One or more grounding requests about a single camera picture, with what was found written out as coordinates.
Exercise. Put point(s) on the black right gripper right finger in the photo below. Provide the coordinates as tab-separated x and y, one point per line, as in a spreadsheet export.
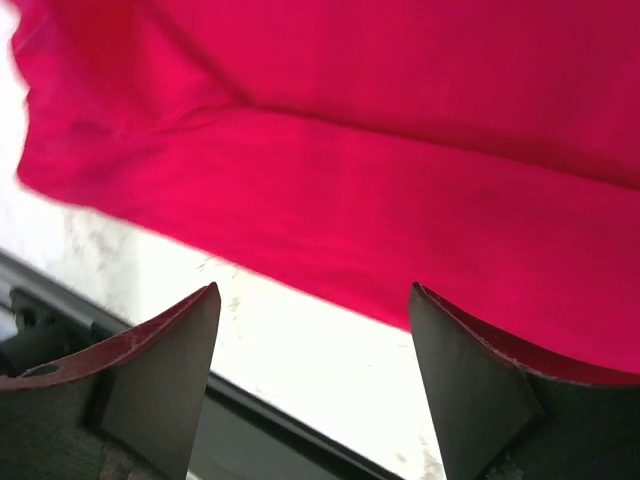
505	408

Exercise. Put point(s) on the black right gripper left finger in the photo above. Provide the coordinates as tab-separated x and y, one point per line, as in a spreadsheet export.
125	408

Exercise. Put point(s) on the bright red t shirt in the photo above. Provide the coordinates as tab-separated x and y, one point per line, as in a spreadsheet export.
488	150

